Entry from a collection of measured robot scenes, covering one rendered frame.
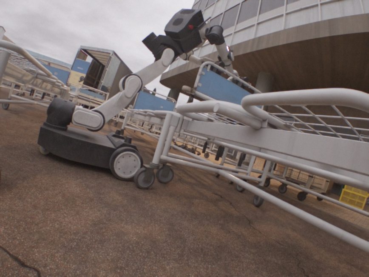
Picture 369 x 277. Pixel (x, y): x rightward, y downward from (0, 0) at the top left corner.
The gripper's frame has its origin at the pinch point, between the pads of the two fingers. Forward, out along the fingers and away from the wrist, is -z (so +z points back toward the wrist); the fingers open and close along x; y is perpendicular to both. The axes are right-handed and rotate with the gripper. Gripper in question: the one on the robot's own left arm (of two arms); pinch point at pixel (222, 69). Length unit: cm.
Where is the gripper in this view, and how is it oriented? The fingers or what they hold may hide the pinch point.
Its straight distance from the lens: 153.3
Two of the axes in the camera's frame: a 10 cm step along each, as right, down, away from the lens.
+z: -3.2, -4.7, 8.2
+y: 8.5, 2.5, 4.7
